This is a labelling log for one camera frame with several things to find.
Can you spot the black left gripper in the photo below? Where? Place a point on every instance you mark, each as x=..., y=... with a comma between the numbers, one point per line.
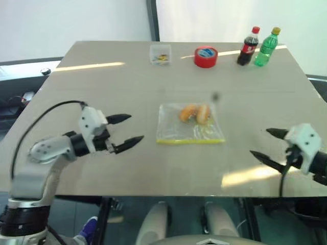
x=101, y=143

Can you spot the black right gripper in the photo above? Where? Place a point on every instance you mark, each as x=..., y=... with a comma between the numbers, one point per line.
x=295, y=156

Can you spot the clear yellow-zip plastic bag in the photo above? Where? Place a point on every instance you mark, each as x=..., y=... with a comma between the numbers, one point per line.
x=178, y=132

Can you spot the orange toy fruit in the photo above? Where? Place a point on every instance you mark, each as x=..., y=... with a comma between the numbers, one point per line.
x=203, y=113

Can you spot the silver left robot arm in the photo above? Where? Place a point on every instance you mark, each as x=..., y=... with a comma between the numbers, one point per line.
x=43, y=150

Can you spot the black table leg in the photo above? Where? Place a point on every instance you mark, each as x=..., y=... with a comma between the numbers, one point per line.
x=104, y=222
x=251, y=222

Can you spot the colourful small clips pile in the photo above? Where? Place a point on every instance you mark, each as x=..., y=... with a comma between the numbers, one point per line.
x=161, y=57

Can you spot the clear plastic box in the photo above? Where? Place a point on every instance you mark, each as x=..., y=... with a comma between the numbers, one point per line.
x=160, y=49

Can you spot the green bottle with yellow cap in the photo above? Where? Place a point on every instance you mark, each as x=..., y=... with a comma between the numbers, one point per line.
x=265, y=49

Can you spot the small round black-white object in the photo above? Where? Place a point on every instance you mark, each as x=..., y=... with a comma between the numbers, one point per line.
x=45, y=71

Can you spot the cola bottle with red cap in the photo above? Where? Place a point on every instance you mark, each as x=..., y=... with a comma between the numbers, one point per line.
x=247, y=48

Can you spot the purple shoe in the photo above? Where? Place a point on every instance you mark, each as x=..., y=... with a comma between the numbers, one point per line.
x=88, y=227

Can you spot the red tape roll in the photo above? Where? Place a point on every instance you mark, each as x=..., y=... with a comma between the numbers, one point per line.
x=204, y=60

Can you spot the dark window pillar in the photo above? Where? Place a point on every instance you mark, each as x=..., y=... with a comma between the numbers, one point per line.
x=152, y=20

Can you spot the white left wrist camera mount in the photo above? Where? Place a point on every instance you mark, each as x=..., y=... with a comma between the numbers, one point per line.
x=89, y=120

